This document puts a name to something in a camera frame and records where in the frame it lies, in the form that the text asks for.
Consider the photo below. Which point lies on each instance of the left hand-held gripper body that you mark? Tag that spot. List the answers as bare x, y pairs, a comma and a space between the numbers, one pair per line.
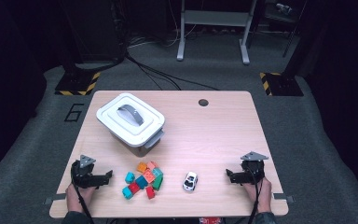
85, 179

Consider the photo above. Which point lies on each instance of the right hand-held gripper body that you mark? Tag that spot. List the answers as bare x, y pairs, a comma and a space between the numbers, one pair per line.
253, 171

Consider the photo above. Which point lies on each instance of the teal building block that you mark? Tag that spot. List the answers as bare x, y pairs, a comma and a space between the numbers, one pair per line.
126, 192
129, 177

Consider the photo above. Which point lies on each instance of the red building block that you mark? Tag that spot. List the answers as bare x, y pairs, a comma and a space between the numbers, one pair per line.
150, 193
134, 187

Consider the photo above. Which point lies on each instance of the dark blue building block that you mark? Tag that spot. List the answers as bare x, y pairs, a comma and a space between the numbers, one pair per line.
141, 181

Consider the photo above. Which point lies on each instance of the orange building block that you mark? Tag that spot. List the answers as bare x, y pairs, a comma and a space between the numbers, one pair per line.
141, 167

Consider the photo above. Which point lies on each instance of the salmon building block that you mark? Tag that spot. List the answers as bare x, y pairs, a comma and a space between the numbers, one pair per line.
149, 176

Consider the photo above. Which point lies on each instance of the white toy car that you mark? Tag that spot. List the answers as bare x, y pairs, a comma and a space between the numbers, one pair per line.
190, 182

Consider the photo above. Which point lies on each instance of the pale pink building block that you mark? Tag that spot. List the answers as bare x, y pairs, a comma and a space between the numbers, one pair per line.
151, 165

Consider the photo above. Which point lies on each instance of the light blue building block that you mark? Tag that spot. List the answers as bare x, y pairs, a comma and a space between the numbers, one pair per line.
158, 172

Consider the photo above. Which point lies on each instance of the transparent grey storage box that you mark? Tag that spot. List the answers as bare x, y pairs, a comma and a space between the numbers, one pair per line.
149, 146

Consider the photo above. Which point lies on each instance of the green building block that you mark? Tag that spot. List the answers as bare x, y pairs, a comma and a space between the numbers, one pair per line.
157, 183

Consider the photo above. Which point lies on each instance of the person's left hand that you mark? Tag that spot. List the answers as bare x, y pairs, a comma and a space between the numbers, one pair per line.
76, 199

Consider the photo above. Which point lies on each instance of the person's right hand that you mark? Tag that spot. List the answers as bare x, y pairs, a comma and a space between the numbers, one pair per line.
262, 196

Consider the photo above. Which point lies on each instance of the red patterned object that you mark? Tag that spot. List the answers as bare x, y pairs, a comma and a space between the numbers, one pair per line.
210, 221

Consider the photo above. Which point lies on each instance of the black striped stand base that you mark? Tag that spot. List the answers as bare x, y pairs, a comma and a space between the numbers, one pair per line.
74, 84
284, 85

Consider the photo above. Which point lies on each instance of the black cabinet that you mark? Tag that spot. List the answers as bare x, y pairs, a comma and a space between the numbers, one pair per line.
96, 31

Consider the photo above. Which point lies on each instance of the grey device on stand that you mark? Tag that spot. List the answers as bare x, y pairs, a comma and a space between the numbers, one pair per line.
284, 8

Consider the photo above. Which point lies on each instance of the grey table edge bracket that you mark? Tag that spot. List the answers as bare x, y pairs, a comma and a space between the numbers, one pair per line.
282, 196
56, 198

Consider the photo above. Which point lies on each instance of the white metal stand frame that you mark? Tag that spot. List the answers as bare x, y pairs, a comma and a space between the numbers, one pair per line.
214, 18

